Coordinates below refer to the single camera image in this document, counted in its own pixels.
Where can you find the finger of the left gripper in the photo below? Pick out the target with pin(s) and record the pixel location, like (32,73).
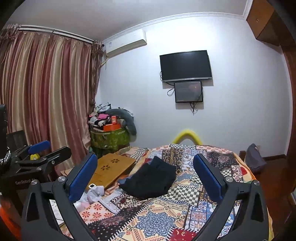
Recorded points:
(39,147)

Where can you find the white air conditioner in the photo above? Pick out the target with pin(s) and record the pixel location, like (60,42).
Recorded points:
(119,44)

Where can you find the wooden lap tray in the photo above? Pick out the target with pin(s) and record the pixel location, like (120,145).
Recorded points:
(109,168)

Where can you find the dark teal folded garment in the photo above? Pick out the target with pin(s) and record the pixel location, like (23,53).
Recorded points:
(152,180)

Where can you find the white crumpled cloth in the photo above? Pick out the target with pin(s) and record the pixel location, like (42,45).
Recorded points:
(89,197)

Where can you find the grey bag on floor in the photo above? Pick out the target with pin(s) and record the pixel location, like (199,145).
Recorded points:
(254,160)

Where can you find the small wall monitor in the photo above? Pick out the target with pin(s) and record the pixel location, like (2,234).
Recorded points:
(188,91)

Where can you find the wooden upper cabinet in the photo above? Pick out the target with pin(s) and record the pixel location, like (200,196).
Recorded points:
(266,24)

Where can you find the colourful patchwork bed quilt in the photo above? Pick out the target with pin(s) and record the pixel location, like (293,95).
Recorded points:
(177,215)

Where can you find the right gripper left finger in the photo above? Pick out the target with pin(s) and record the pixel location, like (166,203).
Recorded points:
(38,220)

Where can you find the yellow fuzzy headboard arch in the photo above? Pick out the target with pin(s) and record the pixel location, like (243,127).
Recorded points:
(187,134)

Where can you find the orange box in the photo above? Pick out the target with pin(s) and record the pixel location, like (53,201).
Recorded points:
(115,125)

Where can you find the striped pink curtain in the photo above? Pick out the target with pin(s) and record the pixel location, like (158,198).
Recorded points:
(48,85)

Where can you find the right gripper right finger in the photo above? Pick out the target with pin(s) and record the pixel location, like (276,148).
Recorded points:
(251,221)

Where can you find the blue folded garment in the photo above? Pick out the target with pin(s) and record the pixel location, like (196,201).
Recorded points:
(122,181)

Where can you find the grey plush toy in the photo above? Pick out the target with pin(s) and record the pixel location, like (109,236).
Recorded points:
(127,118)

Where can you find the large wall television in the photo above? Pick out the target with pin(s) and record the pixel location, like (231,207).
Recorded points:
(192,65)

